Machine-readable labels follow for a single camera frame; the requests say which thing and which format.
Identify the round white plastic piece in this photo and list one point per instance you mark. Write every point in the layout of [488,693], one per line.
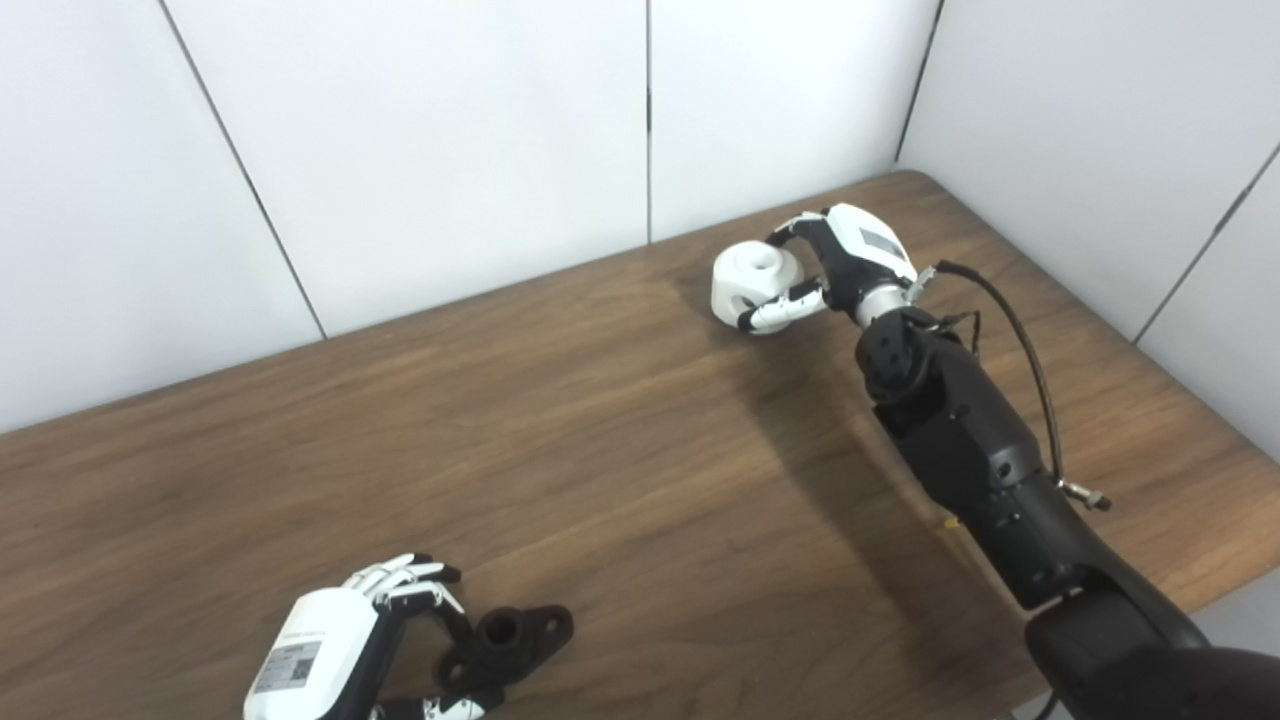
[745,280]

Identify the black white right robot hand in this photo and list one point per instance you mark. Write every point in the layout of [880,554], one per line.
[855,265]

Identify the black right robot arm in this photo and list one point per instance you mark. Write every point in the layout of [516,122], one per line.
[980,450]

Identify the black flanged holder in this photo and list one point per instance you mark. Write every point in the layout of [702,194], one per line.
[520,640]

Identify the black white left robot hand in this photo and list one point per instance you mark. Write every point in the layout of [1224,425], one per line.
[320,650]

